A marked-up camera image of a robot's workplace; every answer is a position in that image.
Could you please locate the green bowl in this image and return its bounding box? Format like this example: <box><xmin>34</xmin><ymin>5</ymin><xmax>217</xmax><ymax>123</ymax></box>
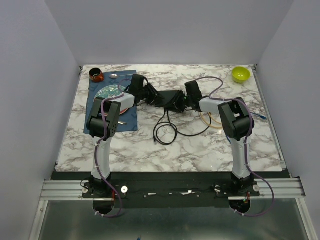
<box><xmin>231</xmin><ymin>66</ymin><xmax>251</xmax><ymax>84</ymax></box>

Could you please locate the blue ethernet cable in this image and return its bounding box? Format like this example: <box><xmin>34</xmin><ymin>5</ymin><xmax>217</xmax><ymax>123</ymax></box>
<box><xmin>224</xmin><ymin>112</ymin><xmax>267</xmax><ymax>145</ymax></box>

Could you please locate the teal red patterned plate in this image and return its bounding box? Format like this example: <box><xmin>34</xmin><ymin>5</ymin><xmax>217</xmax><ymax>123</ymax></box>
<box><xmin>93</xmin><ymin>84</ymin><xmax>126</xmax><ymax>101</ymax></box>

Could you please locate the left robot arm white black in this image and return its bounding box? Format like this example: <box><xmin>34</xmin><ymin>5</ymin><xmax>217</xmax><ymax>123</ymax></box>
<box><xmin>86</xmin><ymin>74</ymin><xmax>163</xmax><ymax>198</ymax></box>

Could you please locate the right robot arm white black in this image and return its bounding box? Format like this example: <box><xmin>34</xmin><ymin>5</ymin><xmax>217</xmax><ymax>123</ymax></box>
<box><xmin>161</xmin><ymin>81</ymin><xmax>255</xmax><ymax>196</ymax></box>

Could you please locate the black network switch box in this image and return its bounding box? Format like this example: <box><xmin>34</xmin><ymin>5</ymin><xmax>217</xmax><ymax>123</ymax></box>
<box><xmin>154</xmin><ymin>90</ymin><xmax>185</xmax><ymax>109</ymax></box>

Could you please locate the red black cup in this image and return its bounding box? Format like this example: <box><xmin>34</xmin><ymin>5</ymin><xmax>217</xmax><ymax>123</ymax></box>
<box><xmin>89</xmin><ymin>67</ymin><xmax>105</xmax><ymax>83</ymax></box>

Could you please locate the metal spoon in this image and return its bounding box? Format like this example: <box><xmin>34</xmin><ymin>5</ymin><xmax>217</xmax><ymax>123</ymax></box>
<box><xmin>108</xmin><ymin>73</ymin><xmax>135</xmax><ymax>79</ymax></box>

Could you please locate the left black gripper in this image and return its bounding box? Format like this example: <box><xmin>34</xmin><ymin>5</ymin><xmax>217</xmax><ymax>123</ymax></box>
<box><xmin>138</xmin><ymin>83</ymin><xmax>165</xmax><ymax>107</ymax></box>

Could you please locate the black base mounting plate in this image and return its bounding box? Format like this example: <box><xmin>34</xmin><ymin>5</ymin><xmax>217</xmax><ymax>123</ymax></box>
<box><xmin>51</xmin><ymin>170</ymin><xmax>290</xmax><ymax>214</ymax></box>

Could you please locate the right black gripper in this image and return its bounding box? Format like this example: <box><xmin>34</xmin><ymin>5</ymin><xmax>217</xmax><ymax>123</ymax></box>
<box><xmin>164</xmin><ymin>90</ymin><xmax>192</xmax><ymax>114</ymax></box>

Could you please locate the blue cloth placemat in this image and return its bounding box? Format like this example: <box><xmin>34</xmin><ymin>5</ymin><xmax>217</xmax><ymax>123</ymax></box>
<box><xmin>83</xmin><ymin>70</ymin><xmax>138</xmax><ymax>135</ymax></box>

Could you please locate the aluminium rail frame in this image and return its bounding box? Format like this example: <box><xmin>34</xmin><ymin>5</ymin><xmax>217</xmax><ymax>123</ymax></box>
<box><xmin>29</xmin><ymin>178</ymin><xmax>318</xmax><ymax>240</ymax></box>

